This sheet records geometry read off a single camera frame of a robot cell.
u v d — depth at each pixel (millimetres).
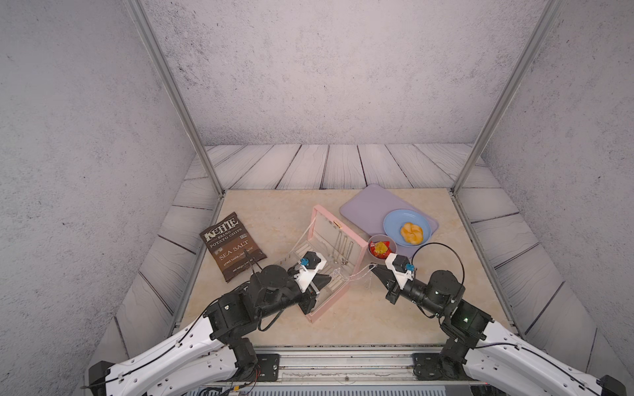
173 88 852
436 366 727
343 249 828
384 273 592
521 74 821
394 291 604
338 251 850
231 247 988
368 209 1154
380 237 984
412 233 1014
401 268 558
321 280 628
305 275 555
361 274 696
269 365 731
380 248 961
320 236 902
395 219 1082
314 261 531
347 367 751
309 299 547
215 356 600
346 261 835
